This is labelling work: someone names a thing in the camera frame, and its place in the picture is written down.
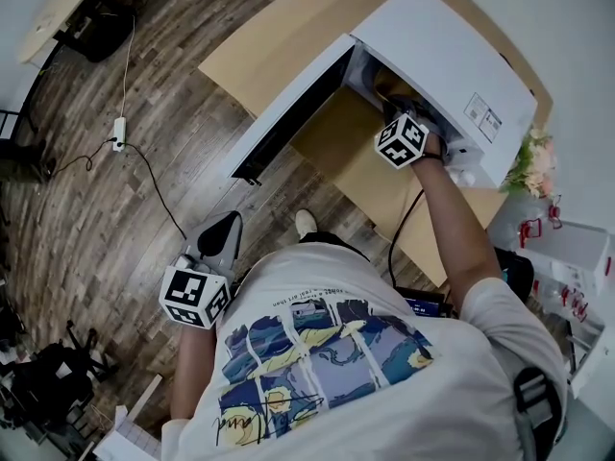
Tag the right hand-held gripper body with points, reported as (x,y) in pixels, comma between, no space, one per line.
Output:
(401,142)

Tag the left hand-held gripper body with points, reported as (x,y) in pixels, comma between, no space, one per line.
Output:
(189,293)

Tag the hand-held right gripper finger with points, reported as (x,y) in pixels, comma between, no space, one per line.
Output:
(401,104)

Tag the golden brown container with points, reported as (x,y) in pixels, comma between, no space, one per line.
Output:
(386,82)

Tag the white microwave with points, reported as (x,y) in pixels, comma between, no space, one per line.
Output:
(432,51)

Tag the person's left forearm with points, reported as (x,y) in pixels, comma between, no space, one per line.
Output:
(189,377)

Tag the person's right forearm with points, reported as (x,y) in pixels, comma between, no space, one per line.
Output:
(456,228)

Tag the white microwave door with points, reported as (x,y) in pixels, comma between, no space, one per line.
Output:
(288,108)

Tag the wooden strip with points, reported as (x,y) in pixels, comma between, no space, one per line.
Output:
(144,395)

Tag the black trousers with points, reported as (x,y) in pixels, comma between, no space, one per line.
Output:
(331,239)

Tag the white shoe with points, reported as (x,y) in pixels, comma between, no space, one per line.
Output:
(305,223)

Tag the pale flower bouquet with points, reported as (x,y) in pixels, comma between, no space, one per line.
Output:
(533,161)

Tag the red latch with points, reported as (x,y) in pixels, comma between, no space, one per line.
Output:
(576,303)
(529,229)
(556,214)

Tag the white cardboard box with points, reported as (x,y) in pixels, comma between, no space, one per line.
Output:
(130,437)

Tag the black device with blue screen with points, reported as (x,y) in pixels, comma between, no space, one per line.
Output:
(423,304)

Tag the white power strip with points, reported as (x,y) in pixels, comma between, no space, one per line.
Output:
(119,134)

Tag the white storage box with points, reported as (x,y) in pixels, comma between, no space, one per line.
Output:
(574,248)

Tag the white printed t-shirt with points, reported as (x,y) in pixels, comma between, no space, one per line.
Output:
(384,425)

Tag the light wooden desk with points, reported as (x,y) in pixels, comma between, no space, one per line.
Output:
(57,7)

